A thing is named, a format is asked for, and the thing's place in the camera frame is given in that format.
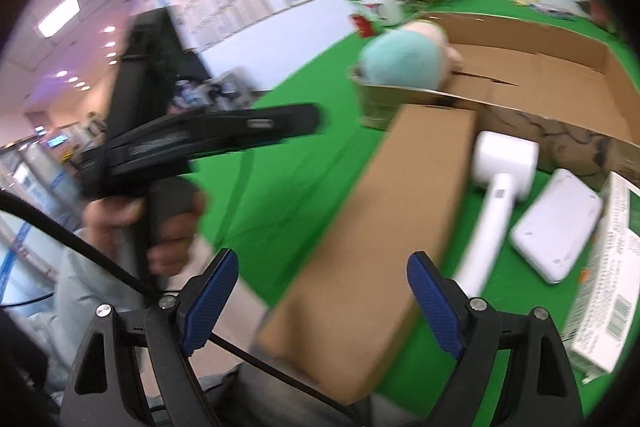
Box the cluttered office equipment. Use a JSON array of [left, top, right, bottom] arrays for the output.
[[167, 69, 256, 110]]

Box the white and green box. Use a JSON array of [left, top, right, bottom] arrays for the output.
[[560, 172, 640, 383]]

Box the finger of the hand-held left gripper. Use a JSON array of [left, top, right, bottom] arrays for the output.
[[194, 103, 321, 156]]

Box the white handheld device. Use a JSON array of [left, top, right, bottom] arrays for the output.
[[452, 131, 540, 298]]

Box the long brown cardboard box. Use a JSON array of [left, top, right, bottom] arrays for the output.
[[255, 103, 478, 405]]

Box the green tablecloth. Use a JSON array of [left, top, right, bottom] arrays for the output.
[[190, 0, 640, 410]]

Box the white flat device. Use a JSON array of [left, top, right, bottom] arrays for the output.
[[510, 169, 603, 285]]

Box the teal and pink plush toy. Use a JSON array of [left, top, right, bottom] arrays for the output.
[[361, 20, 463, 90]]

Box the person's left forearm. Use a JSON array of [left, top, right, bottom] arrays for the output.
[[47, 227, 151, 388]]

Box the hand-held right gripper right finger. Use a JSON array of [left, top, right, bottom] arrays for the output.
[[406, 251, 585, 427]]

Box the person's left hand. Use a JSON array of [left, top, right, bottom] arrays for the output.
[[82, 191, 208, 276]]

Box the ceiling light panel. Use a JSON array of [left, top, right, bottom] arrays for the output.
[[37, 0, 81, 38]]

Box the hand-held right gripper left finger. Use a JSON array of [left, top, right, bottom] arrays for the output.
[[60, 248, 240, 427]]

